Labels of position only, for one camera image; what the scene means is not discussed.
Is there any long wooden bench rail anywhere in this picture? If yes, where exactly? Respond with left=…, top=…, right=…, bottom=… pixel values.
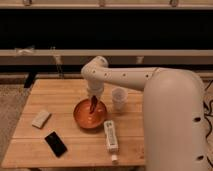
left=0, top=49, right=213, bottom=66

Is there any red pepper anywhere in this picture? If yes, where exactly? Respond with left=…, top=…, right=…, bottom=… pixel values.
left=90, top=96, right=98, bottom=114

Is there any white tube bottle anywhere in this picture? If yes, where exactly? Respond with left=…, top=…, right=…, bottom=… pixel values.
left=104, top=120, right=119, bottom=163

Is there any white rectangular block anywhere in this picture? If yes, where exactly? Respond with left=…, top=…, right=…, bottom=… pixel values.
left=32, top=110, right=51, bottom=129

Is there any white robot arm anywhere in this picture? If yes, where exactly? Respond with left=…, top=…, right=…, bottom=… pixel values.
left=81, top=56, right=208, bottom=171

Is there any wooden table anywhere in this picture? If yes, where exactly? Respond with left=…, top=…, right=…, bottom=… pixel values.
left=2, top=79, right=144, bottom=168

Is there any white ceramic cup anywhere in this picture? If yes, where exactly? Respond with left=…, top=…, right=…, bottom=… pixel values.
left=111, top=87, right=128, bottom=110

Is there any black phone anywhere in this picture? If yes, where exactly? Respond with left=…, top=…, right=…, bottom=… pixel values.
left=45, top=132, right=67, bottom=157

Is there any orange bowl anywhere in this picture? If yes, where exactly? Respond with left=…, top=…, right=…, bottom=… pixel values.
left=73, top=99, right=107, bottom=129

